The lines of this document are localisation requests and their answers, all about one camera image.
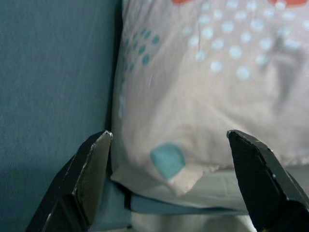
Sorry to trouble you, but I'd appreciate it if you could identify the pink pillow with orange patches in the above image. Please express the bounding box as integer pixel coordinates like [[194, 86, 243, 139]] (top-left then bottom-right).
[[110, 0, 309, 197]]

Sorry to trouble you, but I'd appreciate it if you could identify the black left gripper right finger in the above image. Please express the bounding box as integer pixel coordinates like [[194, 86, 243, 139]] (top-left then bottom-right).
[[226, 130, 309, 232]]

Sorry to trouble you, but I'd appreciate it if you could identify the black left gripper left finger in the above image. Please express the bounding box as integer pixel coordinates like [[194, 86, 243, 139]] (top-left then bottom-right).
[[25, 130, 113, 232]]

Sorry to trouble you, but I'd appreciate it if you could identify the blue upholstered headboard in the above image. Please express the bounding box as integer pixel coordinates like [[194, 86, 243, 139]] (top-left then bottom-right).
[[0, 0, 124, 232]]

